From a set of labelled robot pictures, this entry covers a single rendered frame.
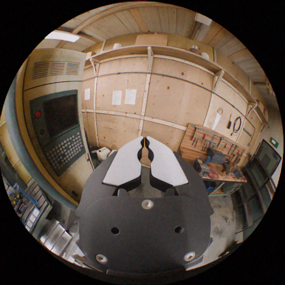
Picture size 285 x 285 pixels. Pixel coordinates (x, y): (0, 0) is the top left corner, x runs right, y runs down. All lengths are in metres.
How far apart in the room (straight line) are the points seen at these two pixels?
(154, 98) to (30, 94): 1.61
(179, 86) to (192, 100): 0.32
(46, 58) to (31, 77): 0.16
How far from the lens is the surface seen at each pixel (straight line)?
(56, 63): 0.87
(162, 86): 1.56
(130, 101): 1.65
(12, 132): 0.31
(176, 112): 1.56
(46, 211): 1.15
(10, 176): 1.72
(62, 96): 0.78
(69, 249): 1.07
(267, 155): 3.69
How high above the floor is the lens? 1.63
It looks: 32 degrees down
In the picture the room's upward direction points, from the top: 9 degrees clockwise
